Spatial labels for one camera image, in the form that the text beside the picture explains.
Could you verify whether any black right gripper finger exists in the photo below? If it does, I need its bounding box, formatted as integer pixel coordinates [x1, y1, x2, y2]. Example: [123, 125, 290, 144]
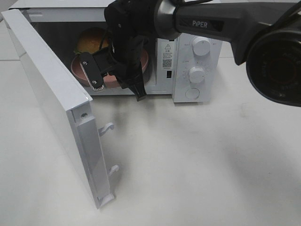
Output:
[79, 52, 103, 91]
[128, 68, 147, 101]

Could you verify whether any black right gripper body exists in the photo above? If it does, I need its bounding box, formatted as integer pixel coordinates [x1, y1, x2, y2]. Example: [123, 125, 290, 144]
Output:
[93, 0, 159, 85]

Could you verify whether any burger with lettuce and cheese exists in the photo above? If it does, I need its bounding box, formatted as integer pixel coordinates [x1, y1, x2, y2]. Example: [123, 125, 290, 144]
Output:
[73, 27, 109, 54]

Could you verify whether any pink round plate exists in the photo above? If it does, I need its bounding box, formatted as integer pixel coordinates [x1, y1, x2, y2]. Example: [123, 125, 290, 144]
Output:
[71, 49, 150, 88]

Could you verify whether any white microwave door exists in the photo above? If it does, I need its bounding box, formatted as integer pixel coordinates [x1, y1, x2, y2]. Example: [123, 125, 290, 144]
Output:
[2, 9, 119, 208]

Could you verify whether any round white door button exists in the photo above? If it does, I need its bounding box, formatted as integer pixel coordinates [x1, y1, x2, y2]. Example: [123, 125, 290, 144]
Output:
[185, 88, 200, 100]

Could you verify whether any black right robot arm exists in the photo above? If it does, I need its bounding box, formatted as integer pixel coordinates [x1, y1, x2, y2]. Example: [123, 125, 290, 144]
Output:
[80, 0, 301, 107]

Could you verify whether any white warning label sticker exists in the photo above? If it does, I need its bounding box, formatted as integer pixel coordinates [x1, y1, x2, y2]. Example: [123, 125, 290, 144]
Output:
[161, 41, 174, 69]

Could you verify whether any white lower timer knob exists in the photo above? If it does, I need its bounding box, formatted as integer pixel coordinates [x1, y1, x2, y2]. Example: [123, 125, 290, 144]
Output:
[188, 66, 206, 84]

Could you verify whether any white upper power knob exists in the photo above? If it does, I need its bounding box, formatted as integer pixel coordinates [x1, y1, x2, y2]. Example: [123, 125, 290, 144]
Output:
[192, 37, 211, 56]

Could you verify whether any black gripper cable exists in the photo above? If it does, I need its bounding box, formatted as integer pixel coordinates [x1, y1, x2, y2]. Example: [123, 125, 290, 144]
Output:
[98, 25, 113, 51]

